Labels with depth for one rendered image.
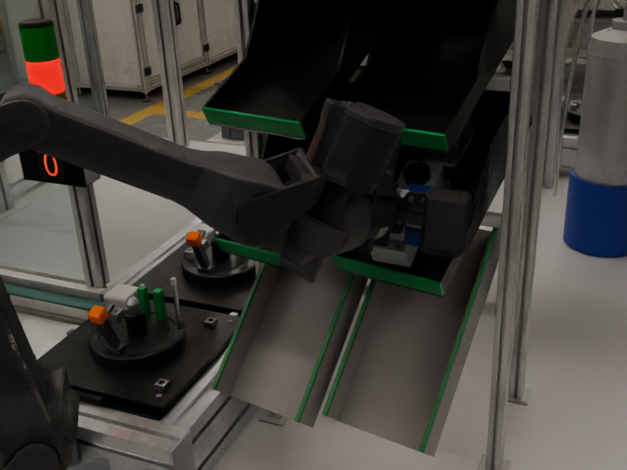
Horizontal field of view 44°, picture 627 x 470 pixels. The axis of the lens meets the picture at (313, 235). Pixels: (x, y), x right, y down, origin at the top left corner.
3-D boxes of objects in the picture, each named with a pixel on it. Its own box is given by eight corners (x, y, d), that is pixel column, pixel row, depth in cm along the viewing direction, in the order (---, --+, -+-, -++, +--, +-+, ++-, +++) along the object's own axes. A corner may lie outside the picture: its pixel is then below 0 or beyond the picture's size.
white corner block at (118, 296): (129, 321, 127) (125, 299, 125) (105, 316, 128) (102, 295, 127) (145, 307, 130) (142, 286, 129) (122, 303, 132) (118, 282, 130)
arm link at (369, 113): (232, 233, 61) (286, 90, 57) (219, 195, 68) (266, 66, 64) (361, 268, 65) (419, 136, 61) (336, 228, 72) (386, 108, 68)
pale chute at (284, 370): (313, 428, 95) (298, 421, 91) (229, 395, 102) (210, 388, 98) (390, 219, 101) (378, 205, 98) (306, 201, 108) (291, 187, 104)
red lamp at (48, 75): (50, 96, 116) (44, 63, 114) (24, 94, 118) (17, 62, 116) (72, 88, 120) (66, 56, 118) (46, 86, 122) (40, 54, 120)
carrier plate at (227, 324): (165, 420, 103) (162, 407, 102) (22, 383, 112) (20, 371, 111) (248, 328, 123) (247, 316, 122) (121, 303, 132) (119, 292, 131)
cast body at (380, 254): (411, 268, 82) (397, 230, 76) (372, 261, 84) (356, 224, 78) (435, 204, 85) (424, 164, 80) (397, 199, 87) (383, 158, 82)
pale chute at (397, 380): (434, 458, 89) (423, 452, 86) (336, 421, 96) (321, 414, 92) (508, 235, 96) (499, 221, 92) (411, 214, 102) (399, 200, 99)
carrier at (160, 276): (253, 324, 124) (246, 253, 119) (127, 298, 133) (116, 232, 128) (312, 257, 144) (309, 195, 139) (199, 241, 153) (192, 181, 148)
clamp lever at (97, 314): (118, 352, 110) (98, 317, 105) (105, 349, 111) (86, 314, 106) (130, 332, 112) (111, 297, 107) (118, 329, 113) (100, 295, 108)
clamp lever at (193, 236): (208, 270, 131) (195, 240, 126) (198, 269, 132) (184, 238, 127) (216, 255, 133) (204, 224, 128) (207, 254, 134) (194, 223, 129)
